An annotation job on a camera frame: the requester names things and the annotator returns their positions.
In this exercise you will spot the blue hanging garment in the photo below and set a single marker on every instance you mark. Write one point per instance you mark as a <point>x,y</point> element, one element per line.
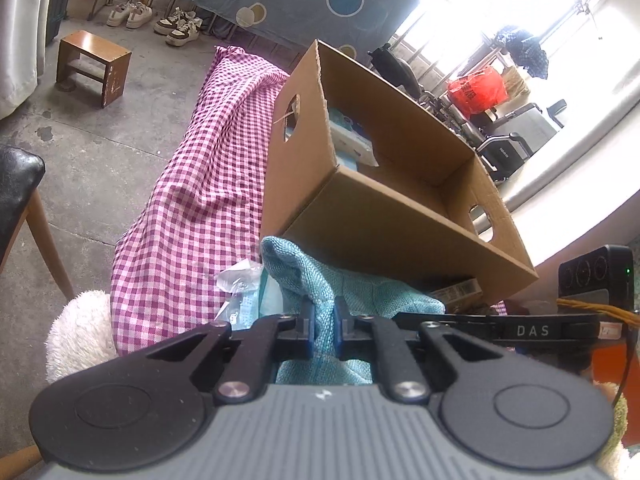
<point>522,50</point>

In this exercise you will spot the brown and white sneaker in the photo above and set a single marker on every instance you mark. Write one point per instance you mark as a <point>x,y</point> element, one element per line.
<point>170,21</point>

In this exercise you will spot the small printed carton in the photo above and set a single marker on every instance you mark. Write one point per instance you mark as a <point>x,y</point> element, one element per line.
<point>457,290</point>

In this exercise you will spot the black padded seat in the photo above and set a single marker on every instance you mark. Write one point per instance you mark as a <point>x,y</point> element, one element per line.
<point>395,67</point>

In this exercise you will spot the white fluffy cushion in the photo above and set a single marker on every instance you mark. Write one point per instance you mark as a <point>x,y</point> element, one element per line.
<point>75,330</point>

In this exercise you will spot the black wheelchair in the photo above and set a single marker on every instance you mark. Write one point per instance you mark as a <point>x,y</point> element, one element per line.
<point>510,135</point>

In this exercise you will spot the clear packet of face masks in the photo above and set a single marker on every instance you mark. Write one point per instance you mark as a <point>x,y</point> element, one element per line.
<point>240,290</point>

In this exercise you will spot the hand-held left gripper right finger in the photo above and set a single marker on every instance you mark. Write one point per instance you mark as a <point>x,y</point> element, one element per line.
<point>339,331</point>

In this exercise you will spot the pink checkered cloth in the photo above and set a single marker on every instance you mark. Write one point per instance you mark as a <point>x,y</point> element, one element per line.
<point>200,210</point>

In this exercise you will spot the brown cardboard box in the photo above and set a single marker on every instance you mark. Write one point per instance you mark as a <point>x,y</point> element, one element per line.
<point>380,220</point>

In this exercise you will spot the small wooden stool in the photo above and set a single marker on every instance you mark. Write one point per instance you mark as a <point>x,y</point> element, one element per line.
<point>92,60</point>

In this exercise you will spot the black-white sneakers pair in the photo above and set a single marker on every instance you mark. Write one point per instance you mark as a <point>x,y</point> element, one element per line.
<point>183,31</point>

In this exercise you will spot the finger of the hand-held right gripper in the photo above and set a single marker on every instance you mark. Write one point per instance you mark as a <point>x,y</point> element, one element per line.
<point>465,321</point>

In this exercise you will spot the wooden chair with black seat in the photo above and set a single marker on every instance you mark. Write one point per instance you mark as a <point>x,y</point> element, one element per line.
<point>17,185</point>

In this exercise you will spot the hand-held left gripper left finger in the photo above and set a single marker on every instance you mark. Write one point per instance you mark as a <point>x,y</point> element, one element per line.
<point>310,331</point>

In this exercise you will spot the teal knitted cloth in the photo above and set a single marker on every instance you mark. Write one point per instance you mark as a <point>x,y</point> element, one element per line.
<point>305,270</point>

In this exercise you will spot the white wet wipe pack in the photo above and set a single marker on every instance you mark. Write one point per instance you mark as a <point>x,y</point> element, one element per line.
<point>345,127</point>

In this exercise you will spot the white curtain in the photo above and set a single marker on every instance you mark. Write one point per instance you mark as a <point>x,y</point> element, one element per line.
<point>20,25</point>

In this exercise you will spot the red plastic bag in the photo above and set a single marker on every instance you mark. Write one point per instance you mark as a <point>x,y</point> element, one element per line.
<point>475,90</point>

